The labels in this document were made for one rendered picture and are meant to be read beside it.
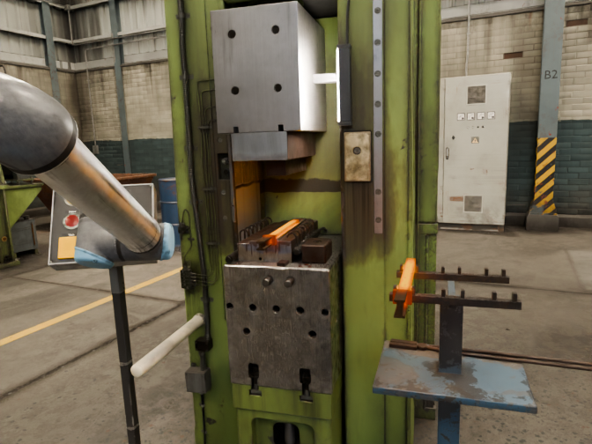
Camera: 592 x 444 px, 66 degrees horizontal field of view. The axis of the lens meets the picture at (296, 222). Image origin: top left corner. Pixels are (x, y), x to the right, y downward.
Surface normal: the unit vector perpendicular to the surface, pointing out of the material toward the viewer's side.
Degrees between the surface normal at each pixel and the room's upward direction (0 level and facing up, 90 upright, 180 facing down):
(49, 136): 102
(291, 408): 90
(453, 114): 90
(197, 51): 90
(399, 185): 90
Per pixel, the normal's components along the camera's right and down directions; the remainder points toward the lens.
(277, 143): -0.26, 0.18
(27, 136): 0.69, 0.37
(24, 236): 0.84, 0.07
